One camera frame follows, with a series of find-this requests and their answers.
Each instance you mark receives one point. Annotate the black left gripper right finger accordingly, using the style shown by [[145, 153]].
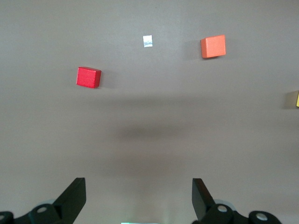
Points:
[[203, 203]]

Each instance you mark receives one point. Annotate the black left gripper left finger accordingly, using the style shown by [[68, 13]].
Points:
[[70, 200]]

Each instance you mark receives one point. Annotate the red wooden block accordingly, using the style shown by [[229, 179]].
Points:
[[87, 78]]

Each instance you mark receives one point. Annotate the brown table cover sheet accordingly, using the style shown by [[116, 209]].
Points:
[[149, 121]]

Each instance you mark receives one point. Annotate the yellow wooden block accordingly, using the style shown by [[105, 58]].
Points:
[[297, 99]]

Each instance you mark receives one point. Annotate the orange wooden block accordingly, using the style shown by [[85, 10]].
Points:
[[213, 46]]

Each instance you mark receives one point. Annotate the small square tape patch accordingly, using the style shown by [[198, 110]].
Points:
[[147, 41]]

